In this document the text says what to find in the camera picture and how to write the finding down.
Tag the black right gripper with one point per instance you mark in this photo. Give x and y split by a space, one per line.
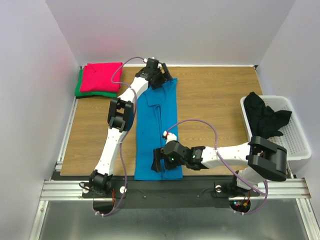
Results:
158 160

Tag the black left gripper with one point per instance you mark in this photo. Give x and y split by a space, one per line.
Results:
163 77

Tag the blue t-shirt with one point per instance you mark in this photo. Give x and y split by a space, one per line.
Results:
156 112

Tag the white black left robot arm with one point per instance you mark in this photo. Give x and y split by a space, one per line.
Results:
121 115

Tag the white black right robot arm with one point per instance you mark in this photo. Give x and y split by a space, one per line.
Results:
262 159

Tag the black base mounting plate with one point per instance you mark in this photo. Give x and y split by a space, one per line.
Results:
189 192

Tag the folded green t-shirt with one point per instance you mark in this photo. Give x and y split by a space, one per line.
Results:
79 94

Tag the folded pink t-shirt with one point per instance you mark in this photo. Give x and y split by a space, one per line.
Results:
97 77

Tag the black t-shirt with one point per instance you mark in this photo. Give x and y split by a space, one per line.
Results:
263 120

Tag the white plastic laundry basket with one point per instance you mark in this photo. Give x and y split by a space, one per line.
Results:
293 138

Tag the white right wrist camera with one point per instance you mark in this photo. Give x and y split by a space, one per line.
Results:
169 136

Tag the aluminium frame rail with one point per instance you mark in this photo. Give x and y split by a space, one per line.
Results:
56 190

